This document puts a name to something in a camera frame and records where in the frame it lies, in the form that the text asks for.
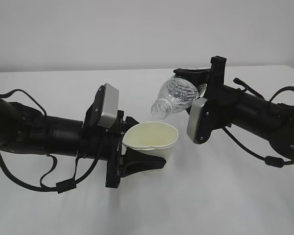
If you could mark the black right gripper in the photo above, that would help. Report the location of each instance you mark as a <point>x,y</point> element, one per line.
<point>213,77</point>

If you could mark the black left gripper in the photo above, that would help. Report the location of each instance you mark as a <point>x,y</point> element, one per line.
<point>132,161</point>

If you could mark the white paper cup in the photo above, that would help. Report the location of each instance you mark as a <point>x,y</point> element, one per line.
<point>151,138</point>

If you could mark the clear water bottle green label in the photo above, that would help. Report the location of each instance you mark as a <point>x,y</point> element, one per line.
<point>175,95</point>

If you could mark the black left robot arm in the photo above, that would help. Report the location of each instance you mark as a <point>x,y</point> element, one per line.
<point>27,130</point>

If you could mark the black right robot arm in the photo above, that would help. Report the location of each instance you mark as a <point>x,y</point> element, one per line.
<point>221,106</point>

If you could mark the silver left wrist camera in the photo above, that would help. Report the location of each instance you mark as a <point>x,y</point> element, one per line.
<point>110,104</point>

